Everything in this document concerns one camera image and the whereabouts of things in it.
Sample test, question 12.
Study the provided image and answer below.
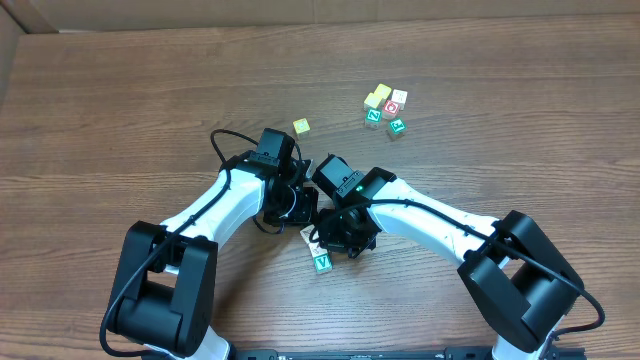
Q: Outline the white block dark drawing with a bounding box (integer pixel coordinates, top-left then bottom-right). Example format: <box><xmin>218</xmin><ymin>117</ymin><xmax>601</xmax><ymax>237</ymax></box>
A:
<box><xmin>308</xmin><ymin>243</ymin><xmax>328</xmax><ymax>258</ymax></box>

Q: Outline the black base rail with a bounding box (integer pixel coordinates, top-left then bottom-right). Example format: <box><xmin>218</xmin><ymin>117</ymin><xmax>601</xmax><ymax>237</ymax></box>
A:
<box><xmin>219</xmin><ymin>344</ymin><xmax>589</xmax><ymax>360</ymax></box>

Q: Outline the yellow block lower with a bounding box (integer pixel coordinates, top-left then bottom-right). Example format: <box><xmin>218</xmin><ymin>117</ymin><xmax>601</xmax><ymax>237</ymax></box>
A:
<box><xmin>363</xmin><ymin>93</ymin><xmax>384</xmax><ymax>111</ymax></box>

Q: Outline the green block letter V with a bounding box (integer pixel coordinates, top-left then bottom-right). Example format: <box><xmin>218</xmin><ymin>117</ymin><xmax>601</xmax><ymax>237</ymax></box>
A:
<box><xmin>313</xmin><ymin>253</ymin><xmax>333</xmax><ymax>274</ymax></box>

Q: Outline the green block letter Z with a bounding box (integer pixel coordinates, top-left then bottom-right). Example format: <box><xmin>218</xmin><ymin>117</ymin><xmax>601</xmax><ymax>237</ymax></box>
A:
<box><xmin>364</xmin><ymin>108</ymin><xmax>381</xmax><ymax>129</ymax></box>

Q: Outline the yellow block upper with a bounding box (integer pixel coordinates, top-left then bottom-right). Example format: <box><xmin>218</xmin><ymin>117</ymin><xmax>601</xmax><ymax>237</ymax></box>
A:
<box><xmin>374</xmin><ymin>83</ymin><xmax>392</xmax><ymax>101</ymax></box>

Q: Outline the white leaf block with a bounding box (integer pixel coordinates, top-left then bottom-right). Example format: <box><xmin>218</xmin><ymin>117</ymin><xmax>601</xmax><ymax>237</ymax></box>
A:
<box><xmin>300</xmin><ymin>225</ymin><xmax>318</xmax><ymax>244</ymax></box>

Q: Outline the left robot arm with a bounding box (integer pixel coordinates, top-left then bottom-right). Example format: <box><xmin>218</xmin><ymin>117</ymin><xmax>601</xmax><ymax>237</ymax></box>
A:
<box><xmin>99</xmin><ymin>128</ymin><xmax>317</xmax><ymax>360</ymax></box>

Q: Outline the lone yellow block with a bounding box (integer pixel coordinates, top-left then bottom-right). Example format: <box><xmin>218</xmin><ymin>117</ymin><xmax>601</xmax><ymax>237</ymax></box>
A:
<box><xmin>292</xmin><ymin>118</ymin><xmax>311</xmax><ymax>140</ymax></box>

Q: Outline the green block right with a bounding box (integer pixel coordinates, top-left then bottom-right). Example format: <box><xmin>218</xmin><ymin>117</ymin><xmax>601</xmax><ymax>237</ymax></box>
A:
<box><xmin>386</xmin><ymin>118</ymin><xmax>407</xmax><ymax>140</ymax></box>

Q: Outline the white block top right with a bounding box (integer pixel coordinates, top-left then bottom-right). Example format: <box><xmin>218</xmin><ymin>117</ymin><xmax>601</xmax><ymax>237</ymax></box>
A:
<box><xmin>391</xmin><ymin>89</ymin><xmax>408</xmax><ymax>110</ymax></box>

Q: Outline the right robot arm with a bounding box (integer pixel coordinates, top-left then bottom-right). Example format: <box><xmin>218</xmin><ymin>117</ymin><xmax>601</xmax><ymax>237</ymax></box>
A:
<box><xmin>312</xmin><ymin>155</ymin><xmax>584</xmax><ymax>359</ymax></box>

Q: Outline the cardboard box wall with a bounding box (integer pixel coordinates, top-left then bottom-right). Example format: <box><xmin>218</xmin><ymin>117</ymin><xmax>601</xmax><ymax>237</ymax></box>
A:
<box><xmin>4</xmin><ymin>1</ymin><xmax>639</xmax><ymax>101</ymax></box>

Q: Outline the red block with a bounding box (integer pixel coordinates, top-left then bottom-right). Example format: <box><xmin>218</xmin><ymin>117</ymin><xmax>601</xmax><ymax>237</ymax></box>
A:
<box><xmin>381</xmin><ymin>100</ymin><xmax>400</xmax><ymax>120</ymax></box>

